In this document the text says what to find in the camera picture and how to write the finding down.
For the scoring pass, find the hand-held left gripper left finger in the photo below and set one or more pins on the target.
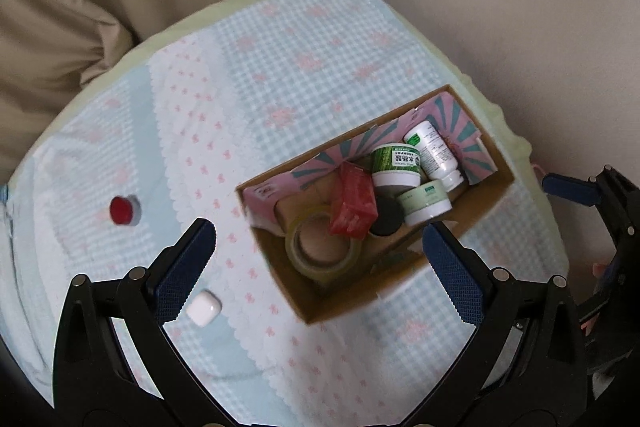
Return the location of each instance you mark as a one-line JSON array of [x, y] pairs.
[[187, 272]]

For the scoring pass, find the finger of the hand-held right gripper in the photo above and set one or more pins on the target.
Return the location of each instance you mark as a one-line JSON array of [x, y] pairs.
[[570, 189], [612, 274]]

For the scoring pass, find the white pill bottle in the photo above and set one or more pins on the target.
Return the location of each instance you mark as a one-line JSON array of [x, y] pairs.
[[435, 152]]

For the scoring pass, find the clear tape roll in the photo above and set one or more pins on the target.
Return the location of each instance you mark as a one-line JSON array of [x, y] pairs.
[[295, 252]]

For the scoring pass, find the black-lidded small jar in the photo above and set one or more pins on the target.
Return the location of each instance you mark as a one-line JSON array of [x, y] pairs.
[[387, 217]]

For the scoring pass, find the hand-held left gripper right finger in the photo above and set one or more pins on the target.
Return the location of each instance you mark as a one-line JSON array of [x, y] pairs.
[[452, 277]]

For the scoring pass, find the green-labelled white jar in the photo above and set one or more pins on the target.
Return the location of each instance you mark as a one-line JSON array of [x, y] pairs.
[[395, 162]]

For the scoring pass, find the small red box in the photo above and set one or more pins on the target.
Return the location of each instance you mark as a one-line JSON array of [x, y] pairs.
[[355, 202]]

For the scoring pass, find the pink printed cardboard box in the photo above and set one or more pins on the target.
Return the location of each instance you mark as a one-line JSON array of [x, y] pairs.
[[340, 302]]

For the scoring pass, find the red-lidded small jar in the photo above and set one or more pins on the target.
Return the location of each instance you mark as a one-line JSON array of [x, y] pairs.
[[121, 209]]

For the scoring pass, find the white earbuds case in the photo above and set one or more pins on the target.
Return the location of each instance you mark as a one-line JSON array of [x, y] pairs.
[[205, 309]]

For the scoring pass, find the white cream jar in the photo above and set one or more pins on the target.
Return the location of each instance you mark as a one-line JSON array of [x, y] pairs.
[[425, 202]]

